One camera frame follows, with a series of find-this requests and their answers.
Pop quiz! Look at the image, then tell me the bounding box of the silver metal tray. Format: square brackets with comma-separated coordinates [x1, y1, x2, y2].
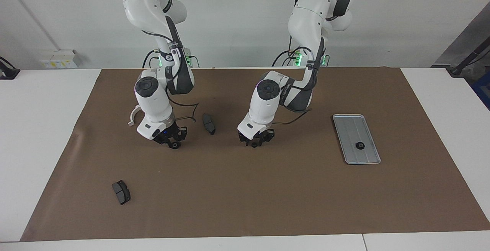
[332, 114, 381, 165]

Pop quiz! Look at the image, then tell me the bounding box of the dark grey brake pad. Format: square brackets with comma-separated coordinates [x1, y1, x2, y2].
[112, 180, 131, 205]
[202, 113, 216, 135]

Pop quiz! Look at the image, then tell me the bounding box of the brown table mat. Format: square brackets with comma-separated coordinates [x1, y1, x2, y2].
[20, 67, 490, 242]

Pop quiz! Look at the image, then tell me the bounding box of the black stand pole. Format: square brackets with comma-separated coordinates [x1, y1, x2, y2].
[446, 39, 490, 77]

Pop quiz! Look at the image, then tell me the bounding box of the blue crate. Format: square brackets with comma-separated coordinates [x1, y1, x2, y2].
[472, 71, 490, 110]

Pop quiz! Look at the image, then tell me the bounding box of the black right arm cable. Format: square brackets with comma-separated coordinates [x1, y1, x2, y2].
[167, 96, 200, 122]

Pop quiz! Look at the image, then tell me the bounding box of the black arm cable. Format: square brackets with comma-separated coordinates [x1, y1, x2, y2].
[273, 37, 326, 124]
[167, 96, 200, 122]

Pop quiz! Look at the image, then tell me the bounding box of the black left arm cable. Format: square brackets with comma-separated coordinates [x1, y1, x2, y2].
[273, 37, 326, 124]

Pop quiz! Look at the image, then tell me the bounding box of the white curved plastic bracket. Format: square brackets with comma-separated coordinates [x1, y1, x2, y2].
[128, 105, 143, 127]

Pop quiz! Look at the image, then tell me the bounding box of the black base cable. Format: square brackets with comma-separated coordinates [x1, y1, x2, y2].
[142, 49, 161, 68]
[272, 49, 298, 67]

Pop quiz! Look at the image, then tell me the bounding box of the white wall socket box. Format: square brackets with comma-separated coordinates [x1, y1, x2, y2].
[40, 50, 83, 69]

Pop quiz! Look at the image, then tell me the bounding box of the black clamp mount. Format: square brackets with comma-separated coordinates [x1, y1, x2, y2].
[0, 57, 20, 80]

